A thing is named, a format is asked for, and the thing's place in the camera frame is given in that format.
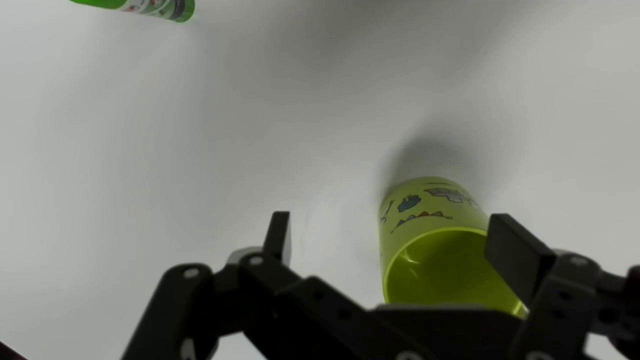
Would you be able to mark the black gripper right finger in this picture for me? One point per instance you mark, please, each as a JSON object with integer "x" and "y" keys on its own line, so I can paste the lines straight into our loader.
{"x": 560, "y": 300}

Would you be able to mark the yellow-green plastic mug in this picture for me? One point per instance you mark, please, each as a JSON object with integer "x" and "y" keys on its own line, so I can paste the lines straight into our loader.
{"x": 433, "y": 267}

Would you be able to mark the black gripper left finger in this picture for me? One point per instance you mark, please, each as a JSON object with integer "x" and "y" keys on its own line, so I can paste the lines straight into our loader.
{"x": 281, "y": 300}

